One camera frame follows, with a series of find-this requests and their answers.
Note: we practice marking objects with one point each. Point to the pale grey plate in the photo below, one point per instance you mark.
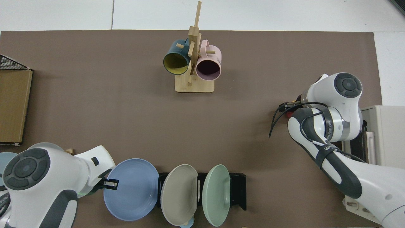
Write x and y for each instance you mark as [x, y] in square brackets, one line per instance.
[44, 145]

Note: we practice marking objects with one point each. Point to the pale toaster oven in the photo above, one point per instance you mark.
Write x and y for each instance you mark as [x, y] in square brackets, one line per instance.
[389, 133]

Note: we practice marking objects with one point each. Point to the dark teal cup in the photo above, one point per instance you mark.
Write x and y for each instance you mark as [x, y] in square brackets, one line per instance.
[175, 63]

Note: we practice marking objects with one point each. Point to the pink cup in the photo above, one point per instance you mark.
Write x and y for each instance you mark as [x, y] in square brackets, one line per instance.
[207, 69]

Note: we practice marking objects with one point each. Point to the pale green plate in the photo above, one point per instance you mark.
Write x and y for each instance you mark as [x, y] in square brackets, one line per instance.
[215, 194]

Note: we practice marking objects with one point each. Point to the wooden cup stand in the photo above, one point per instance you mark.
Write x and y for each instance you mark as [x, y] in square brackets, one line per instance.
[194, 87]

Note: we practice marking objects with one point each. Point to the black dish rack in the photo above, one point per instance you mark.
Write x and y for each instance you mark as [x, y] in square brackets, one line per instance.
[239, 190]

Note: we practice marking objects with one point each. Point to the brown table cloth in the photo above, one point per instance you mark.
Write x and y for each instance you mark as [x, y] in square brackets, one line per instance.
[110, 110]

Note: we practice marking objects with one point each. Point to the light blue plate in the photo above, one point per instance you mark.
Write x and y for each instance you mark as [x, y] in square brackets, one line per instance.
[4, 158]

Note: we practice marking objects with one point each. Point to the wooden plate stand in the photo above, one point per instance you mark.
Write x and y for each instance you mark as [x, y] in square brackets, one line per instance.
[70, 151]

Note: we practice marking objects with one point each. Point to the dark grey panel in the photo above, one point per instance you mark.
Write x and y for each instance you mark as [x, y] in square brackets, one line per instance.
[400, 4]

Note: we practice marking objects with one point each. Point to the small blue round thing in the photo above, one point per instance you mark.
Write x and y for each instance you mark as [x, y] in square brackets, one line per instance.
[187, 225]

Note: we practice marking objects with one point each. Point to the beige grey plate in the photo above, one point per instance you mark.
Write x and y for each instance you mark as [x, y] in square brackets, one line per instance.
[178, 194]

